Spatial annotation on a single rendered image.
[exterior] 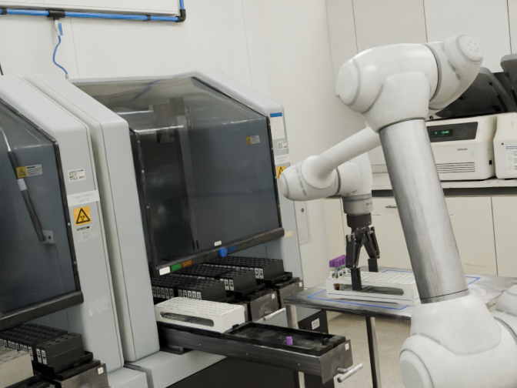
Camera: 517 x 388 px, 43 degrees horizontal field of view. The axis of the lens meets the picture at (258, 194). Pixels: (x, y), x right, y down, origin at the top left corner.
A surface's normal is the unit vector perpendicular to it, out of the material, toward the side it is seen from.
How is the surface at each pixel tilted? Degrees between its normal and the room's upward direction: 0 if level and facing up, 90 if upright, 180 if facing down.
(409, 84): 80
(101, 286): 90
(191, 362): 90
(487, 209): 90
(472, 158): 90
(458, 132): 59
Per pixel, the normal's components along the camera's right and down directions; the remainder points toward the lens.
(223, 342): -0.66, 0.16
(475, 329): 0.33, -0.26
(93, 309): 0.74, -0.02
